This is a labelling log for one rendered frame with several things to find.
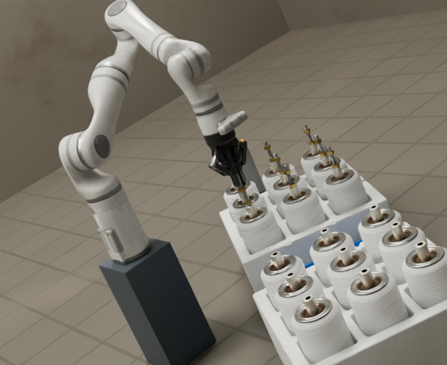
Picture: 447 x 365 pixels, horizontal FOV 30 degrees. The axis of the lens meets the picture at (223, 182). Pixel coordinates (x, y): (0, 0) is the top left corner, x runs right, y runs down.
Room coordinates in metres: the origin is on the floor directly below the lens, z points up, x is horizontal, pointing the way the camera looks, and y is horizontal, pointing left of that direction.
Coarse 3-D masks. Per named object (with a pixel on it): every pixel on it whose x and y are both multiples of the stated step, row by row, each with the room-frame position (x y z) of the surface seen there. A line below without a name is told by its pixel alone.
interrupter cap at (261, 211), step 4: (256, 208) 1.96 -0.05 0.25; (260, 208) 1.95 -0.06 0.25; (264, 208) 1.94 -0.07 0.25; (260, 212) 1.93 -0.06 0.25; (264, 212) 1.91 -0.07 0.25; (244, 216) 1.94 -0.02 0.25; (248, 216) 1.94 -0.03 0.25; (256, 216) 1.92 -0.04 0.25; (260, 216) 1.90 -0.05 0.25; (240, 220) 1.93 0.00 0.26; (244, 220) 1.92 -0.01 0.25; (248, 220) 1.91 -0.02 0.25; (252, 220) 1.89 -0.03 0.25; (256, 220) 1.89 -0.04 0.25
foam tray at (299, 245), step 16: (304, 176) 2.23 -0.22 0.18; (368, 192) 1.94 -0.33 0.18; (272, 208) 2.10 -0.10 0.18; (368, 208) 1.86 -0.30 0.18; (384, 208) 1.86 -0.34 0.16; (224, 224) 2.15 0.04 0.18; (320, 224) 1.88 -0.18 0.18; (336, 224) 1.86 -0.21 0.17; (352, 224) 1.86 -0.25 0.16; (240, 240) 1.98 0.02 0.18; (288, 240) 1.86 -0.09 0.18; (304, 240) 1.85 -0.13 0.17; (240, 256) 1.89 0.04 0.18; (256, 256) 1.85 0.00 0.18; (304, 256) 1.85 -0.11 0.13; (256, 272) 1.85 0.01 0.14; (256, 288) 1.85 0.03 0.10
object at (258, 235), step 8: (264, 216) 1.90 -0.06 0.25; (272, 216) 1.91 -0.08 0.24; (240, 224) 1.92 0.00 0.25; (248, 224) 1.89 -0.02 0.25; (256, 224) 1.88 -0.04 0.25; (264, 224) 1.89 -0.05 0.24; (272, 224) 1.90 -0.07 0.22; (248, 232) 1.89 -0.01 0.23; (256, 232) 1.88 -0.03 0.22; (264, 232) 1.88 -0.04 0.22; (272, 232) 1.89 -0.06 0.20; (280, 232) 1.92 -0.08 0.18; (248, 240) 1.90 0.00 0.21; (256, 240) 1.89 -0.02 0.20; (264, 240) 1.88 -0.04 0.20; (272, 240) 1.89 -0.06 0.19; (280, 240) 1.90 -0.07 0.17; (248, 248) 1.91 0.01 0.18; (256, 248) 1.89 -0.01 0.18; (264, 248) 1.88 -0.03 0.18
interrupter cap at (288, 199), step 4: (300, 188) 1.96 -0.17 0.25; (304, 188) 1.95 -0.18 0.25; (308, 188) 1.94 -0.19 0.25; (300, 192) 1.95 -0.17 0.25; (304, 192) 1.93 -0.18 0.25; (308, 192) 1.92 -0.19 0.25; (288, 196) 1.95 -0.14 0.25; (292, 196) 1.95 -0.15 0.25; (304, 196) 1.91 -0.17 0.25; (308, 196) 1.90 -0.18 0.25; (284, 200) 1.94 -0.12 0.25; (288, 200) 1.92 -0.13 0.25; (292, 200) 1.92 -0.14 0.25; (296, 200) 1.90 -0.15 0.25; (300, 200) 1.89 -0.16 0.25
